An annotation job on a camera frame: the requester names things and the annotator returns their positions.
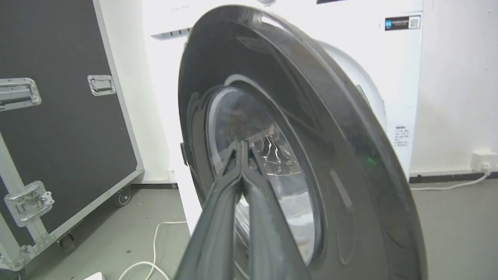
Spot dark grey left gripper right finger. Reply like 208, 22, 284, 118
241, 141, 312, 280

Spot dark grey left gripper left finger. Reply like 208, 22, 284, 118
174, 141, 244, 280

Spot black QR code sticker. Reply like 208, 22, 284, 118
385, 16, 421, 31

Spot white power cord with plug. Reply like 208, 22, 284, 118
410, 163, 491, 191

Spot white wall power socket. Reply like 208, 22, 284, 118
470, 151, 498, 172

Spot black round washing machine door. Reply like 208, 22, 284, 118
178, 5, 428, 280

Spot white front-load washing machine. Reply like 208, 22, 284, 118
142, 0, 424, 236

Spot black flight case aluminium edges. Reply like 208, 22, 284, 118
0, 0, 145, 277

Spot white cable on floor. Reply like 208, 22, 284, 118
118, 221, 188, 280

